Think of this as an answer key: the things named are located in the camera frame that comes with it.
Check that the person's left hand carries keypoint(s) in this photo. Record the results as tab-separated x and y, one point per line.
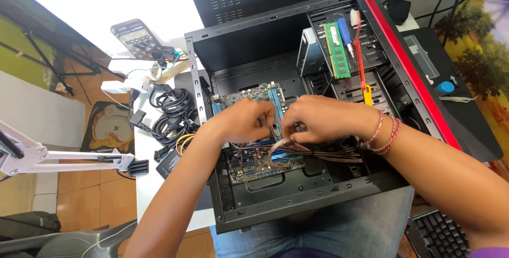
238	124

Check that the person's right hand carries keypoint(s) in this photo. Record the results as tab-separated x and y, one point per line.
322	117

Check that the person's left fingers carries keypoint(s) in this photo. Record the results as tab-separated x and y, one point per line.
265	120

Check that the person's right fingers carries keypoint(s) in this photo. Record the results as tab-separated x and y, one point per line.
292	126

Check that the black red computer case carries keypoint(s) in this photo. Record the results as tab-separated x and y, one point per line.
318	111

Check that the green motherboard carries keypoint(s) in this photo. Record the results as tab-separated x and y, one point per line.
254	162

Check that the silver drive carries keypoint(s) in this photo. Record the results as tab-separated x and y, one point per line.
308	53

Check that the yellow plastic tool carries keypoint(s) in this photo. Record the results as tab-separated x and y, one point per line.
368	95

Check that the green memory module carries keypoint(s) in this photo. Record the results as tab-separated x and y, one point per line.
337	50

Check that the person's blue jeans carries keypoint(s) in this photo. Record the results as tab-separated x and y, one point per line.
314	226

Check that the orange white toothbrush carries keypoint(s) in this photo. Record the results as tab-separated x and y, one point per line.
359	47

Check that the black power adapter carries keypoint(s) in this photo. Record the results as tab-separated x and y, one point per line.
170	162

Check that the white power strip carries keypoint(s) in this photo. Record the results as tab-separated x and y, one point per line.
131	77

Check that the clear plastic box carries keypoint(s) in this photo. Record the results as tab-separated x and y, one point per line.
421	55

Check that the black smartphone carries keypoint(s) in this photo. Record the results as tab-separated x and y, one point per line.
137	39

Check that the white charger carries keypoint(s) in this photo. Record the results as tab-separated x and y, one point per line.
113	87

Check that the black cartoon mousepad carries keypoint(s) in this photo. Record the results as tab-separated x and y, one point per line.
109	126

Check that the blue cap bottle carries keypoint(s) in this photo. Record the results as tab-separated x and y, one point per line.
444	87

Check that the black pouch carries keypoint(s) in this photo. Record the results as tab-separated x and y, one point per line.
398	10

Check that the black side panel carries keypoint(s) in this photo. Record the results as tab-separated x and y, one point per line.
461	103

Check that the black keyboard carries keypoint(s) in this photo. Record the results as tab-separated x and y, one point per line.
439	234

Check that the landscape print mat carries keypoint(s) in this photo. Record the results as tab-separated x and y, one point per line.
483	51

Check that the black tripod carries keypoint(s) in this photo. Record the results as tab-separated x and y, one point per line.
47	59

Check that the grey plastic chair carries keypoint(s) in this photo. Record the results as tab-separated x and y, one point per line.
67	242

